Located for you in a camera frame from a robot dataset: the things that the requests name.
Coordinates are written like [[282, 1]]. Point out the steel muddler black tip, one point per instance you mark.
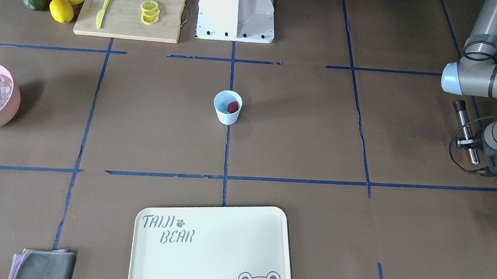
[[460, 109]]

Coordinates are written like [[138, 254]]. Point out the red fake strawberry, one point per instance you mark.
[[232, 107]]

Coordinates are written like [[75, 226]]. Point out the light blue cup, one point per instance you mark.
[[221, 100]]

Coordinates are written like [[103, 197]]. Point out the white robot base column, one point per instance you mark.
[[236, 20]]

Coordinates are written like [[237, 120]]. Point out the cream bear tray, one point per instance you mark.
[[210, 243]]

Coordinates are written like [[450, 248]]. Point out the lemon slices stack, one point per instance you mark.
[[150, 12]]

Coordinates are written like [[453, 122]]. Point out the wooden cutting board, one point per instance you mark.
[[122, 20]]

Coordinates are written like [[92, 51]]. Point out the yellow plastic knife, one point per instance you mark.
[[101, 14]]

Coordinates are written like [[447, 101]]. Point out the folded grey cloth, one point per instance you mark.
[[39, 264]]

